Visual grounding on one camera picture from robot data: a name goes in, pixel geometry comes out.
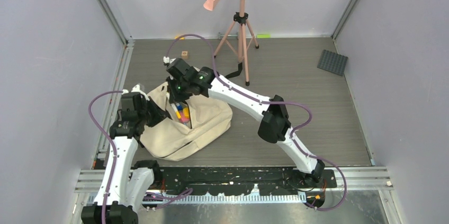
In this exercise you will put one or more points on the beige canvas backpack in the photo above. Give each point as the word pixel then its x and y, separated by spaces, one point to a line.
pixel 174 140

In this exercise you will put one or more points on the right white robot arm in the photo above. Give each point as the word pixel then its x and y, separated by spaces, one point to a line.
pixel 274 124

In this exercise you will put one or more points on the pink eraser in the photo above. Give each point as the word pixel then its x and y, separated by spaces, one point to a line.
pixel 184 120

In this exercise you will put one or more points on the dark grey studded plate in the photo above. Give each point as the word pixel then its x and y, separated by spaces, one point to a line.
pixel 332 62

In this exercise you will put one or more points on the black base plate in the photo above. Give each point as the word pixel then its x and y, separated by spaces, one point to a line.
pixel 234 181

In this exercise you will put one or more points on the yellow orange eraser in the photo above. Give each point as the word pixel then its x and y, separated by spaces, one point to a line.
pixel 186 113

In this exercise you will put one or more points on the pink tripod stand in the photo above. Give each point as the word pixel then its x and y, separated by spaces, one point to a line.
pixel 245 37

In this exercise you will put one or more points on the green tape piece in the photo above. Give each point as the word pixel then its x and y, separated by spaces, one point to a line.
pixel 263 36

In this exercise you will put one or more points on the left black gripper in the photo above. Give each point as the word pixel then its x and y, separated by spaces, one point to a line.
pixel 160 115

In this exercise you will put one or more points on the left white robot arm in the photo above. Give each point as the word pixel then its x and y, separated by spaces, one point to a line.
pixel 125 183

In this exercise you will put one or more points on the yellow capped white marker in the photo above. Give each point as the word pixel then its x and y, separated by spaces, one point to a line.
pixel 176 110

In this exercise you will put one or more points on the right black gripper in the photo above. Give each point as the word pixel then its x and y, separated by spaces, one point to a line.
pixel 175 98

